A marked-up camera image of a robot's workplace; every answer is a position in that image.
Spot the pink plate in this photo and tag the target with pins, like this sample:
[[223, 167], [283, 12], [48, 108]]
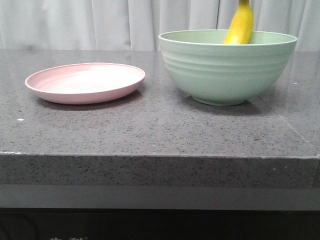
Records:
[[85, 83]]

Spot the yellow banana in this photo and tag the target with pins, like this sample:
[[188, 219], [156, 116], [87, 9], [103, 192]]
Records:
[[241, 27]]

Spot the white curtain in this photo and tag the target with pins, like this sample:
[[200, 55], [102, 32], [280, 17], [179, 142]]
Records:
[[134, 25]]

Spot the green ribbed bowl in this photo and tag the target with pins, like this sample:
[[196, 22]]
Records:
[[219, 74]]

